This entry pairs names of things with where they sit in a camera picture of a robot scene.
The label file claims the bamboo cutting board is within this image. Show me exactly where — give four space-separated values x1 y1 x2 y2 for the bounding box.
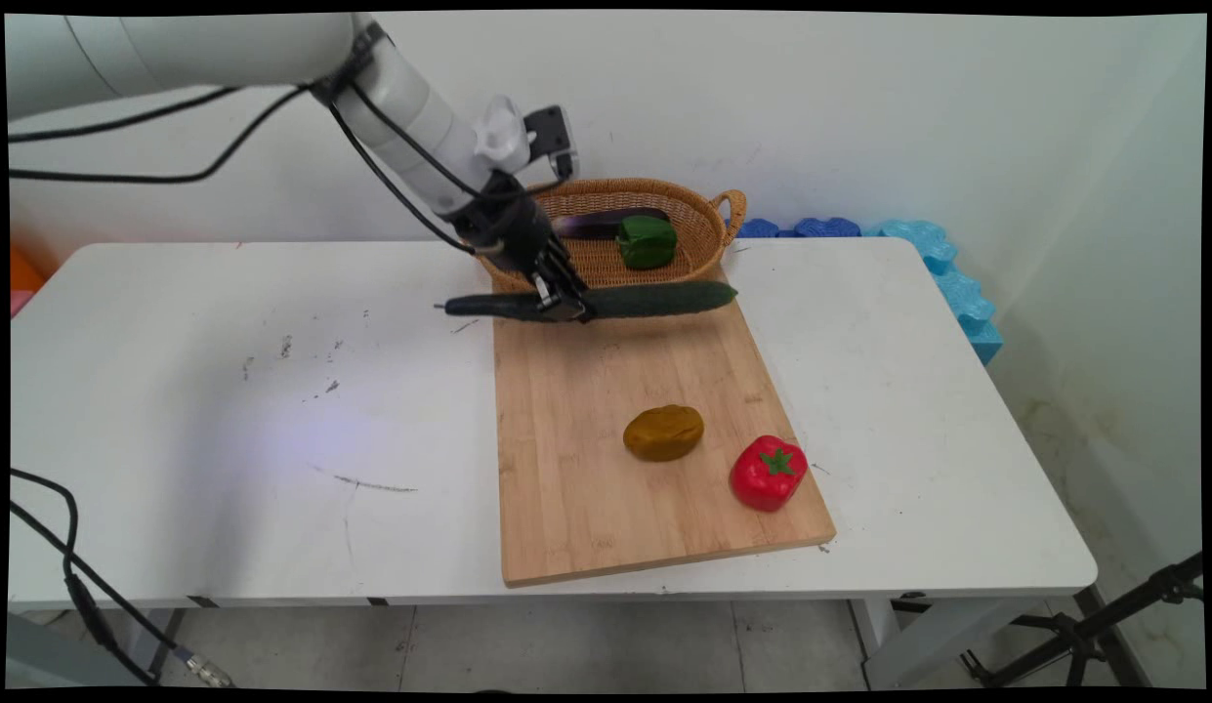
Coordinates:
492 266 838 589

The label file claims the woven wicker basket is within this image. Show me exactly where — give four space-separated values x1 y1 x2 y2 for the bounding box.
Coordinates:
474 178 747 294

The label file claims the light blue foam strip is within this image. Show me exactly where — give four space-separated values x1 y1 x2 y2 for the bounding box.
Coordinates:
877 219 1005 366

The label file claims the brown toy potato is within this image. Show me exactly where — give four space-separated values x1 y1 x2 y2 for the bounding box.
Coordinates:
622 404 706 463

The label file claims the white table leg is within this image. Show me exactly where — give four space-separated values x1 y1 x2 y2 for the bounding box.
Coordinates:
848 592 1087 691

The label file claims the black hanging cable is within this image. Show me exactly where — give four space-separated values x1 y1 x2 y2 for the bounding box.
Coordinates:
8 469 162 686

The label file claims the grey table leg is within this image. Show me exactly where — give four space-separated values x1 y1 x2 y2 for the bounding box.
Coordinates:
127 607 188 680

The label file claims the red toy tomato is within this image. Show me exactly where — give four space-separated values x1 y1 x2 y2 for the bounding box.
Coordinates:
730 435 809 514

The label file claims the orange block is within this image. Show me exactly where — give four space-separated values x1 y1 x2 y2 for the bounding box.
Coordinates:
8 244 46 294

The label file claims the black cable with metal plug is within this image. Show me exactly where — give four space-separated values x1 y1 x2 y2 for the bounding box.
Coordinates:
8 500 237 688

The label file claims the black tripod stand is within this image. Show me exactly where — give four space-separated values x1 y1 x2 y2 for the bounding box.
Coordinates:
891 551 1205 690

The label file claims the green toy bell pepper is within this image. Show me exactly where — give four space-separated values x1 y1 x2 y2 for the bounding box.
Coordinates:
616 215 679 271

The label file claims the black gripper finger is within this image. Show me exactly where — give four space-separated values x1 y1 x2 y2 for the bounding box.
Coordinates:
529 262 571 324
549 238 597 323

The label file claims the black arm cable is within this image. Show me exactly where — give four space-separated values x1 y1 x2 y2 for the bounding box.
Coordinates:
8 86 481 257
8 83 579 206

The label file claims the black wrist camera white mount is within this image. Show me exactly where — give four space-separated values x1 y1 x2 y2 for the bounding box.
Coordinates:
472 94 579 183

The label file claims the dark green toy cucumber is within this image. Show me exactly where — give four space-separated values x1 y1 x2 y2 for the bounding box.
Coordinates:
434 280 739 324

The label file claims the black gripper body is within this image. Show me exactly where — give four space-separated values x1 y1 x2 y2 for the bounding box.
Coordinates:
455 172 560 280

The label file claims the purple toy eggplant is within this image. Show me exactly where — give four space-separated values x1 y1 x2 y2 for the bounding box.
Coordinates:
550 207 671 241

